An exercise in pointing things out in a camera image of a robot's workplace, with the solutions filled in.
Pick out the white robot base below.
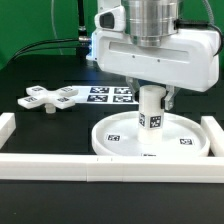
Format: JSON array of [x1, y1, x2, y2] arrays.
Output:
[[85, 0, 126, 63]]

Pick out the black cables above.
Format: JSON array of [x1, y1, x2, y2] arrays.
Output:
[[6, 37, 93, 66]]

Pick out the white U-shaped fence frame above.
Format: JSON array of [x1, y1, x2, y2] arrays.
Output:
[[0, 113, 224, 183]]

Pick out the white round table top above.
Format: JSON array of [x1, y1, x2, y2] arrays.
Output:
[[92, 111, 210, 158]]

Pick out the white cross-shaped table base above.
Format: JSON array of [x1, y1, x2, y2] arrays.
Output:
[[17, 86, 79, 114]]

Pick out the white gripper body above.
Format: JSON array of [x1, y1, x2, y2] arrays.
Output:
[[90, 29, 219, 92]]

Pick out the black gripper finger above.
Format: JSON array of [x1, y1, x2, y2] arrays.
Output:
[[126, 77, 140, 100], [161, 85, 175, 111]]

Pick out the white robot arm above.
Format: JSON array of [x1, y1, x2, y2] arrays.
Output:
[[88, 0, 223, 109]]

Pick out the white marker sheet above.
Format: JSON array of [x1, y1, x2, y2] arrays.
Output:
[[73, 86, 137, 105]]

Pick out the black vertical pole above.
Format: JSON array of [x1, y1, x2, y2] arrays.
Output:
[[77, 0, 87, 41]]

